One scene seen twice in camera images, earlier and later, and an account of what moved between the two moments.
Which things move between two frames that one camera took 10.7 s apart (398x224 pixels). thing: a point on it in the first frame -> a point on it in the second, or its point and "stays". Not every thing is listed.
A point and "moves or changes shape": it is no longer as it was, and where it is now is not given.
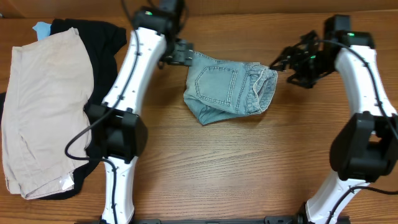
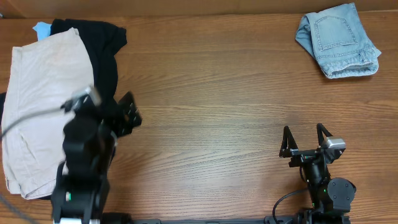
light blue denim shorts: [217, 89] moves or changes shape
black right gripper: [298, 62] -> [308, 154]
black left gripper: [182, 53] -> [116, 117]
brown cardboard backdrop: [115, 9] stays
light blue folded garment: [43, 30] stays
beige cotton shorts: [50, 83] stays
